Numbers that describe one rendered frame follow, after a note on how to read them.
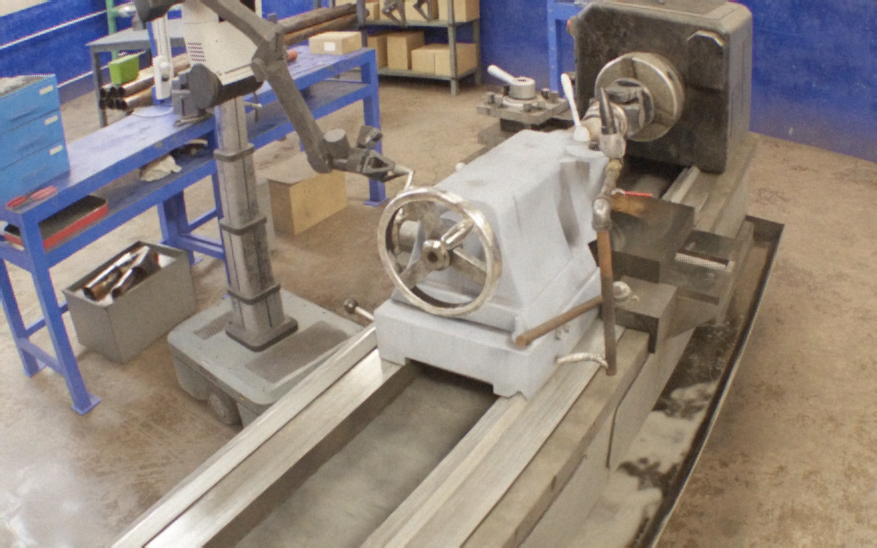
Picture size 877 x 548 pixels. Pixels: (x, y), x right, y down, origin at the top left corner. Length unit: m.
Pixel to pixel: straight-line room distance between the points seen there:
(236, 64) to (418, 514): 1.54
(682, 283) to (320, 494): 0.85
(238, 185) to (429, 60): 3.92
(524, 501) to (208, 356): 1.67
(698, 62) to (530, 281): 1.10
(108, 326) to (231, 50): 1.37
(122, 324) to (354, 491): 1.98
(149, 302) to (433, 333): 2.05
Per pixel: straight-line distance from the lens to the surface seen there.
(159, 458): 2.72
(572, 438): 1.32
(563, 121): 1.97
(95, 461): 2.80
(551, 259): 1.45
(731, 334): 2.43
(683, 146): 2.41
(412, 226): 1.46
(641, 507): 1.80
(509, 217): 1.33
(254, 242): 2.55
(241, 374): 2.56
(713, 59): 2.25
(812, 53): 5.60
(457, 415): 1.54
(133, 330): 3.26
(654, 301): 1.61
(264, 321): 2.66
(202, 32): 2.28
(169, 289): 3.37
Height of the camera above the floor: 1.68
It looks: 29 degrees down
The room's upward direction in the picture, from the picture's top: 3 degrees counter-clockwise
